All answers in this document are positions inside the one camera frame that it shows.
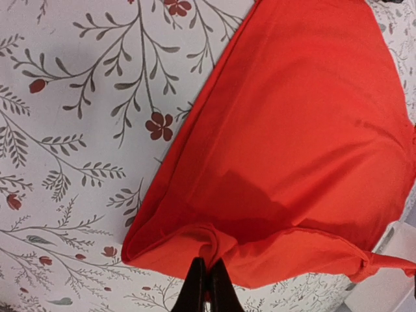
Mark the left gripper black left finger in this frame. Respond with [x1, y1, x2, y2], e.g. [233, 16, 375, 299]
[171, 257, 207, 312]

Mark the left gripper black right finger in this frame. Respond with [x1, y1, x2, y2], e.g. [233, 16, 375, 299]
[209, 259, 244, 312]

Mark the red garment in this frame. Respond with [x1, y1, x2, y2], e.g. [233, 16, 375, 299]
[121, 1, 415, 289]

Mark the white plastic laundry bin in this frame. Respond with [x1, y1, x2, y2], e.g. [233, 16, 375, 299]
[344, 188, 415, 311]

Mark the floral patterned table cloth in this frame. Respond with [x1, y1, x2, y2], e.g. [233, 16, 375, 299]
[0, 0, 416, 312]

